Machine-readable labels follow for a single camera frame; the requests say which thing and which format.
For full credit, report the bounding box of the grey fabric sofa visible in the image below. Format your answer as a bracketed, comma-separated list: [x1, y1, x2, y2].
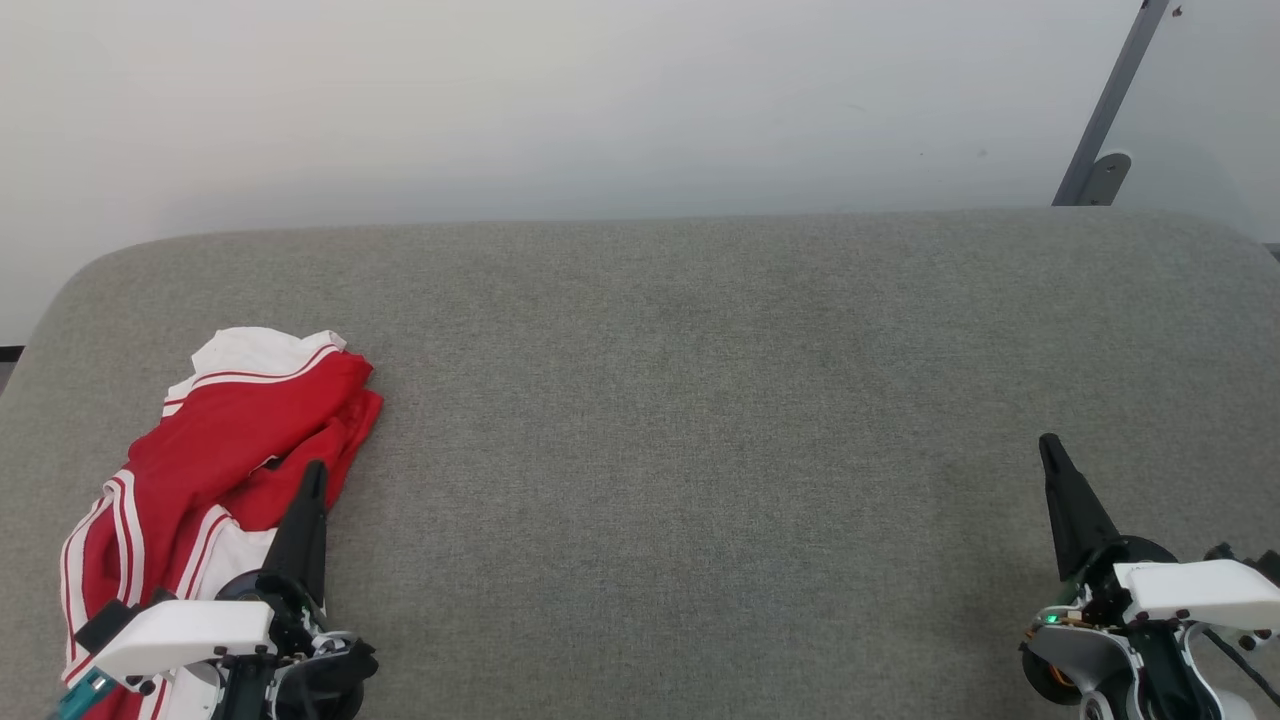
[0, 207, 1280, 720]

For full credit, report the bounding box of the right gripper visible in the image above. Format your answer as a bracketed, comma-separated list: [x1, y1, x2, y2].
[1020, 433, 1280, 720]

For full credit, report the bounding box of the grey metal bracket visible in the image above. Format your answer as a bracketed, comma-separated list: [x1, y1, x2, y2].
[1080, 152, 1133, 207]

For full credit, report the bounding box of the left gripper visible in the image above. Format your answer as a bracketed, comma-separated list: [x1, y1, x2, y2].
[93, 462, 380, 720]

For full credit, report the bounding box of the red and white jersey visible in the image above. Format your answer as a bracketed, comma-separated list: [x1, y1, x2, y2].
[60, 327, 384, 720]

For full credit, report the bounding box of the grey metal post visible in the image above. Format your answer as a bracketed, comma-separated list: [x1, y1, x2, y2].
[1052, 0, 1171, 207]

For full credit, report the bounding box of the black cable teal connector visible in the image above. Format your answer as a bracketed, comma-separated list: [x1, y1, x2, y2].
[54, 667, 114, 720]

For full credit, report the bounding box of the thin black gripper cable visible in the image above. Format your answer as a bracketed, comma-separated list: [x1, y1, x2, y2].
[1198, 628, 1280, 706]

